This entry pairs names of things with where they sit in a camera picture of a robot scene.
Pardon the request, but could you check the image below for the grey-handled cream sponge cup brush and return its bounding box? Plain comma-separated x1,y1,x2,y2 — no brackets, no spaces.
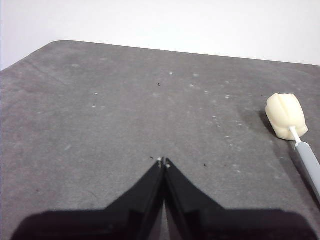
264,92,320,203

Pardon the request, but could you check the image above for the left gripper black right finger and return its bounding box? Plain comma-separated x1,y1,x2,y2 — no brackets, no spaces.
164,157,318,240

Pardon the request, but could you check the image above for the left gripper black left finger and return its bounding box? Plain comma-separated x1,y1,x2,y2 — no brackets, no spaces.
11,157,165,240

